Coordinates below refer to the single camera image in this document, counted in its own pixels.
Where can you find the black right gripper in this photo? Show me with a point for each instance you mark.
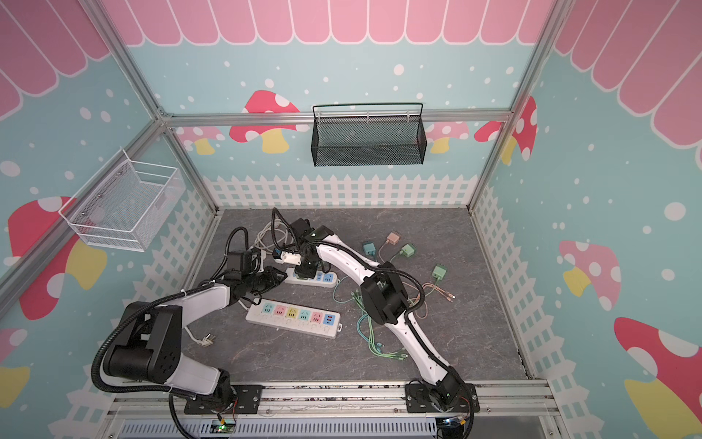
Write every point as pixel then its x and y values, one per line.
pixel 304 264

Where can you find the grey slotted cable duct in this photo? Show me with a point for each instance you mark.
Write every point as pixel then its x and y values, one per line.
pixel 314 428

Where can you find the green plug adapter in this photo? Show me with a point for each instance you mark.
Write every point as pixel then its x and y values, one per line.
pixel 438 274
pixel 406 251

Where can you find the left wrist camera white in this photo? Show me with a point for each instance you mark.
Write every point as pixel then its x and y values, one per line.
pixel 250 261

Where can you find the small white blue power strip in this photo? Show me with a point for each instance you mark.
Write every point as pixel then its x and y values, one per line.
pixel 320 279

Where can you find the green plug adapter far right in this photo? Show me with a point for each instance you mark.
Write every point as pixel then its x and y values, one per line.
pixel 438 274

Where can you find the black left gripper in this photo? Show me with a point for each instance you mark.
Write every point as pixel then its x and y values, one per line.
pixel 272 278

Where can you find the white wire mesh basket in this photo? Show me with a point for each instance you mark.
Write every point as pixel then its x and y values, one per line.
pixel 125 208

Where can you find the green plug adapter middle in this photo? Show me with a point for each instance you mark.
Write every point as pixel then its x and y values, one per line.
pixel 406 251

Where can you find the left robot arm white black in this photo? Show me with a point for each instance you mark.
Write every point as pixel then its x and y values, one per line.
pixel 144 352

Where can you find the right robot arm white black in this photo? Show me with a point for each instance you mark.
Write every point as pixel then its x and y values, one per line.
pixel 390 298

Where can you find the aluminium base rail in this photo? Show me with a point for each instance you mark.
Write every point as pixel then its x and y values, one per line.
pixel 518 398

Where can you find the large white colourful power strip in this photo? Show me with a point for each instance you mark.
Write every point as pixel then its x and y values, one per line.
pixel 295 318

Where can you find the black wire mesh basket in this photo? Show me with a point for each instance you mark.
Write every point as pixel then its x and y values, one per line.
pixel 376 134

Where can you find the pink plug adapter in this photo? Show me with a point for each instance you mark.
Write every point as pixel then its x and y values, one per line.
pixel 392 239

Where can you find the teal plug adapter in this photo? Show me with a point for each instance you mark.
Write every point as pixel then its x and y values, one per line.
pixel 370 250

